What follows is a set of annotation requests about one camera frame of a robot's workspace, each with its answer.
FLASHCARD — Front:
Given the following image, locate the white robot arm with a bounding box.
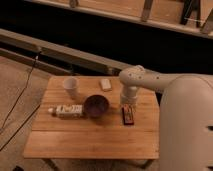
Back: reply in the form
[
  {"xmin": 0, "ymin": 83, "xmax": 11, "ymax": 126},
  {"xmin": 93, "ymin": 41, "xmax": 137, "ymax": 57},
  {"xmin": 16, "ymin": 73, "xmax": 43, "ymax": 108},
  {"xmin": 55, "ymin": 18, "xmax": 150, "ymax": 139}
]
[{"xmin": 119, "ymin": 65, "xmax": 213, "ymax": 171}]

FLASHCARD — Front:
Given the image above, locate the white sponge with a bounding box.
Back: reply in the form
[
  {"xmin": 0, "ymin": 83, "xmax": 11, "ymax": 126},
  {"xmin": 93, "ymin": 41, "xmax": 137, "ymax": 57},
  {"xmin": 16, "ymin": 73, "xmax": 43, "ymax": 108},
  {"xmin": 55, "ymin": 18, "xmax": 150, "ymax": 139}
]
[{"xmin": 100, "ymin": 79, "xmax": 112, "ymax": 91}]

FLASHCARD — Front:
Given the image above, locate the purple bowl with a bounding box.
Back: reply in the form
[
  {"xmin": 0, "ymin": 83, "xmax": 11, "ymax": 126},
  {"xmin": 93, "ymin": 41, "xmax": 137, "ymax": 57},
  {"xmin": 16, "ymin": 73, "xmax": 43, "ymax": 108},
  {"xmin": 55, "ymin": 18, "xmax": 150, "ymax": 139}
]
[{"xmin": 83, "ymin": 95, "xmax": 109, "ymax": 118}]

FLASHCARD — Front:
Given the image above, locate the wooden table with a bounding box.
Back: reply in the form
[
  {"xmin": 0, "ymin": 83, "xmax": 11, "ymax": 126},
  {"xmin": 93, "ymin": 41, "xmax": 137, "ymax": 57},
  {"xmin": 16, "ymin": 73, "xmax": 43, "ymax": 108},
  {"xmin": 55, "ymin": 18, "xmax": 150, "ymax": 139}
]
[{"xmin": 23, "ymin": 76, "xmax": 159, "ymax": 160}]

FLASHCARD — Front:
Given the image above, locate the white paper cup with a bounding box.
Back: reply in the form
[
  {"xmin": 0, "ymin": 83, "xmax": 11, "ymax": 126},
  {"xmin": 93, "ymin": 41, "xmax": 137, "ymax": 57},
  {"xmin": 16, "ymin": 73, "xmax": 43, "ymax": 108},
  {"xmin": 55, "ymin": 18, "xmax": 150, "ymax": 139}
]
[{"xmin": 63, "ymin": 77, "xmax": 78, "ymax": 99}]

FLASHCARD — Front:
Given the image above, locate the white plastic bottle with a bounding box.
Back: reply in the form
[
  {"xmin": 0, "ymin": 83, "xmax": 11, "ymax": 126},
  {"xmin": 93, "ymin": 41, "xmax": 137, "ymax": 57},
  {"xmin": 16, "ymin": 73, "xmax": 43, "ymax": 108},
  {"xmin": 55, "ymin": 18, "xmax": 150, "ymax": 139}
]
[{"xmin": 48, "ymin": 105, "xmax": 83, "ymax": 117}]

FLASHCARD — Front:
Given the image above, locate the black cable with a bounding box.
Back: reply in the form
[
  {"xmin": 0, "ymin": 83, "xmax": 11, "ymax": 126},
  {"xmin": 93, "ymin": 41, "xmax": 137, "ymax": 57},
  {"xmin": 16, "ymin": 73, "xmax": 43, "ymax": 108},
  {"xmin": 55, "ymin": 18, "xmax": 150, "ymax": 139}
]
[{"xmin": 0, "ymin": 48, "xmax": 43, "ymax": 152}]

